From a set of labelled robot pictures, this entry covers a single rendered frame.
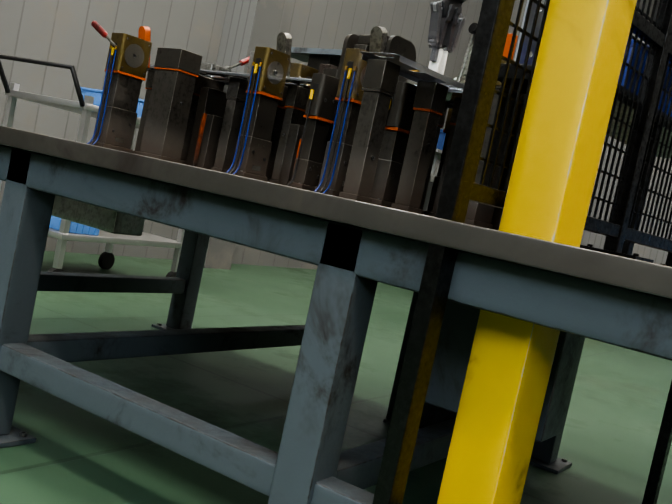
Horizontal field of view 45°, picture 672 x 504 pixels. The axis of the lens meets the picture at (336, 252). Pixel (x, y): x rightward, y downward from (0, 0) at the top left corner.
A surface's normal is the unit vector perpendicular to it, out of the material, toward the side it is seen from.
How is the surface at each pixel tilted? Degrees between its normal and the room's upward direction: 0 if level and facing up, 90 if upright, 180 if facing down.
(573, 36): 90
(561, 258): 90
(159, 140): 90
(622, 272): 90
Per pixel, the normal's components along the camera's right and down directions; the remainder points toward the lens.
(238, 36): -0.53, -0.06
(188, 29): 0.83, 0.21
